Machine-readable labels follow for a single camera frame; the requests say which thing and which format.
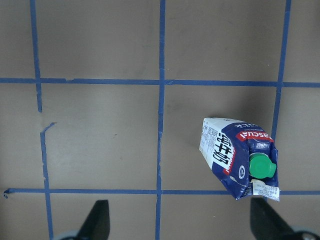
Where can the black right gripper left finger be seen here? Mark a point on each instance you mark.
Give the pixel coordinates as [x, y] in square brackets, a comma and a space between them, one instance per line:
[97, 224]

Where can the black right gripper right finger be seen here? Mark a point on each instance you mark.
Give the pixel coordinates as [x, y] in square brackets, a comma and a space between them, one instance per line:
[266, 223]

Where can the blue white milk carton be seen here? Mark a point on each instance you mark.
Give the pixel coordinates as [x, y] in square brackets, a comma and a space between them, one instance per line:
[242, 156]

